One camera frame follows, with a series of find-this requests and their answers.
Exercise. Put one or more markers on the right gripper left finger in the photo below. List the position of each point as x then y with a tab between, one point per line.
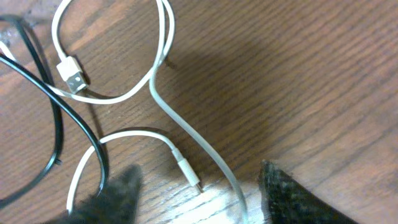
117	203

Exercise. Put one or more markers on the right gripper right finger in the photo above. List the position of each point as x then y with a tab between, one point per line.
284	200

